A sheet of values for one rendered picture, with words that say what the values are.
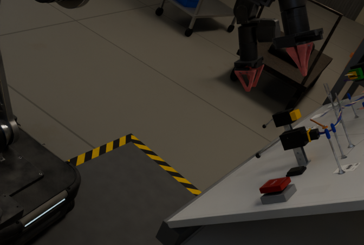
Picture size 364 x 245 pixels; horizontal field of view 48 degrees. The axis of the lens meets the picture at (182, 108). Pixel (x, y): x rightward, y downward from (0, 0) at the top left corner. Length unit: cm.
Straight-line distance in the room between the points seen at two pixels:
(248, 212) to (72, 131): 185
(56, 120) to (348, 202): 211
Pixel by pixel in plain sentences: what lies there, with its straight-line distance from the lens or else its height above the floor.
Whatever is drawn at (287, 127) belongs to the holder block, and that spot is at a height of 96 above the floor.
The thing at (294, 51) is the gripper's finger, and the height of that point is 131.
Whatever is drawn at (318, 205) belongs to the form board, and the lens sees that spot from 80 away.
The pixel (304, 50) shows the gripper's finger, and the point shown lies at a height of 133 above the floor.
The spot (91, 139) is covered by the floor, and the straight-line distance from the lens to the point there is 257.
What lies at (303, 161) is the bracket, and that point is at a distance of 107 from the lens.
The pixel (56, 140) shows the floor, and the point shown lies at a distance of 250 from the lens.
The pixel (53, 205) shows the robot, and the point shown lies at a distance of 186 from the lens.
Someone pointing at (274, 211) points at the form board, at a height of 109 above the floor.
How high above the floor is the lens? 159
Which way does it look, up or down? 30 degrees down
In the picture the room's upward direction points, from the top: 23 degrees clockwise
